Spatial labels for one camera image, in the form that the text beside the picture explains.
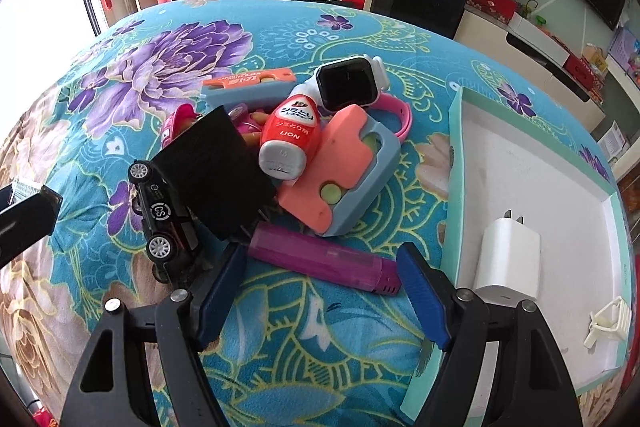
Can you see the white side desk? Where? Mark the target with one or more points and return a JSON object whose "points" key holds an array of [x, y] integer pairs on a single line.
{"points": [[629, 110]]}

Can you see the orange blue carrot knife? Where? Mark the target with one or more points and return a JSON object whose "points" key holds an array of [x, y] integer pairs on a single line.
{"points": [[258, 89]]}

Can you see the white plastic clip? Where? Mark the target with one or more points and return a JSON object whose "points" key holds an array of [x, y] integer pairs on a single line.
{"points": [[611, 322]]}

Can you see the pink pup toy figure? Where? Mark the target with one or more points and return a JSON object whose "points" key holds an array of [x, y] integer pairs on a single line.
{"points": [[248, 124]]}

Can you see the red gift box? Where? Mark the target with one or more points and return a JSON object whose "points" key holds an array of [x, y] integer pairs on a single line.
{"points": [[501, 10]]}

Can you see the red stain remover bottle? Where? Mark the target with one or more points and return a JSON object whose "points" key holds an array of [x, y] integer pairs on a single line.
{"points": [[290, 136]]}

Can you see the black toy car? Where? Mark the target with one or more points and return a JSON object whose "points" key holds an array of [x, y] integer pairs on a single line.
{"points": [[172, 241]]}

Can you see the cream TV stand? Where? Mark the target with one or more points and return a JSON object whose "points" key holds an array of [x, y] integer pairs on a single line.
{"points": [[478, 33]]}

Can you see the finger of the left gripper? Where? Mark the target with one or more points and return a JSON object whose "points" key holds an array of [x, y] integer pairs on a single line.
{"points": [[27, 215]]}

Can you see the teal shallow box tray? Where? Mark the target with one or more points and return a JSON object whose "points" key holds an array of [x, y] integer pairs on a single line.
{"points": [[501, 162]]}

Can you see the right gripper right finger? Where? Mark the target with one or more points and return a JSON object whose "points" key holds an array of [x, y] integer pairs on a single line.
{"points": [[531, 384]]}

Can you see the white flat box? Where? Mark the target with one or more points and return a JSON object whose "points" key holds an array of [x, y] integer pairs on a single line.
{"points": [[527, 32]]}

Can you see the white USB wall charger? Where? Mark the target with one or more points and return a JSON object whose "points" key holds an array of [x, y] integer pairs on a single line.
{"points": [[508, 269]]}

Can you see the pink blue foam toy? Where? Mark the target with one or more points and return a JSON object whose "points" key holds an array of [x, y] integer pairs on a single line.
{"points": [[356, 157]]}

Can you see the white smartwatch black screen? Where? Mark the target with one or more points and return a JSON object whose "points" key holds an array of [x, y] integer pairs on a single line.
{"points": [[356, 80]]}

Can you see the purple lighter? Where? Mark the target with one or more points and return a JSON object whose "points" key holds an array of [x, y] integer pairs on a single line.
{"points": [[324, 260]]}

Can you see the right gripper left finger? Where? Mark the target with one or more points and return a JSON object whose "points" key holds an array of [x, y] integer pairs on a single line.
{"points": [[112, 385]]}

